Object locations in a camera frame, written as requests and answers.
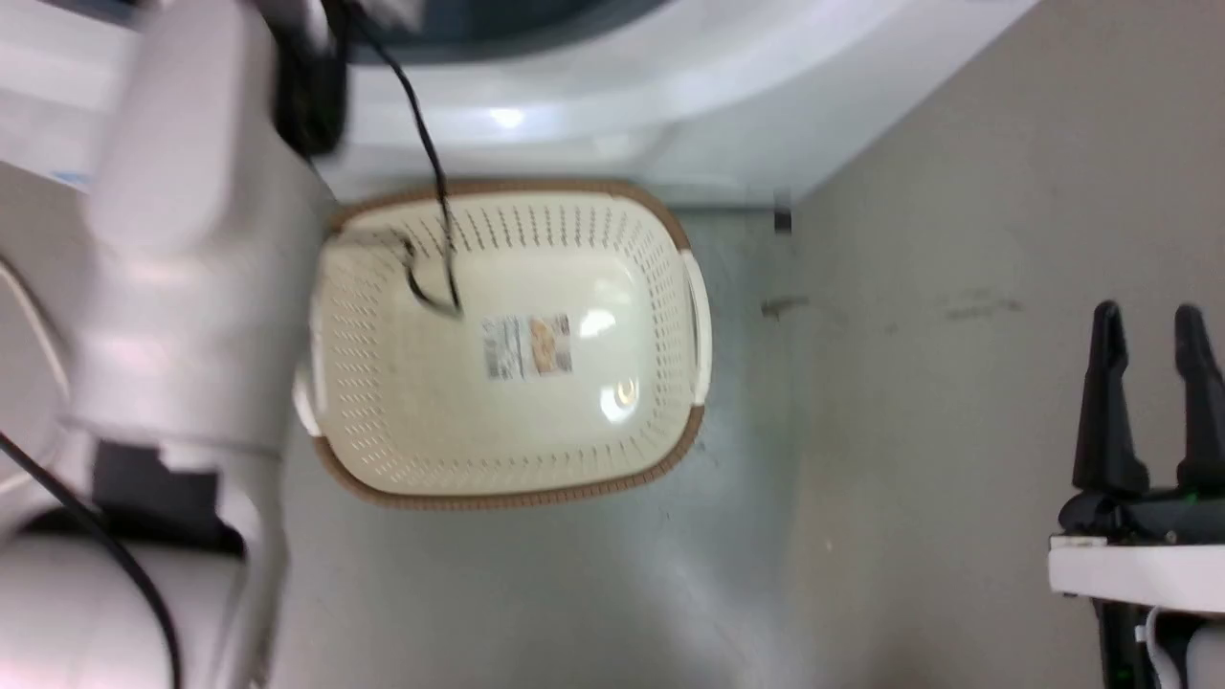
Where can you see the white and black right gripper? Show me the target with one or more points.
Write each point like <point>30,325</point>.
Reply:
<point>1148,565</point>

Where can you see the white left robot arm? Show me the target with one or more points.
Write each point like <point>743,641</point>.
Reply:
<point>182,287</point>

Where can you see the printed basket label sticker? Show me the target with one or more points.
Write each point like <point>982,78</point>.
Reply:
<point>527,345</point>

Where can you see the cream perforated laundry basket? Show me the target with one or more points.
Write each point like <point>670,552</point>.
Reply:
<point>517,402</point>

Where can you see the white washing machine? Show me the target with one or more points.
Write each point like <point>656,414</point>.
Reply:
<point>593,86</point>

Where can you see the small black wall bracket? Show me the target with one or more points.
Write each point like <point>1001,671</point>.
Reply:
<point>783,220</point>

